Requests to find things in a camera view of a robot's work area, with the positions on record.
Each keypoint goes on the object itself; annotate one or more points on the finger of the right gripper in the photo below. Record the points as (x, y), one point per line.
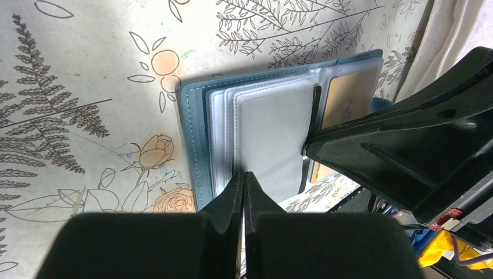
(428, 153)

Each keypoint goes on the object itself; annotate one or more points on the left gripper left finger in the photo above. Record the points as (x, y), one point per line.
(205, 244)

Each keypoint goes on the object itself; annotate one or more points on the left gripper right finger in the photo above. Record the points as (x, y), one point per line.
(321, 245)

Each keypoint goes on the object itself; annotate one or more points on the blue card holder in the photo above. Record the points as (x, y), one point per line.
(257, 122)

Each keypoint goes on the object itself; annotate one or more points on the floral table cloth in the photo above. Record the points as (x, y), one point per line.
(89, 90)

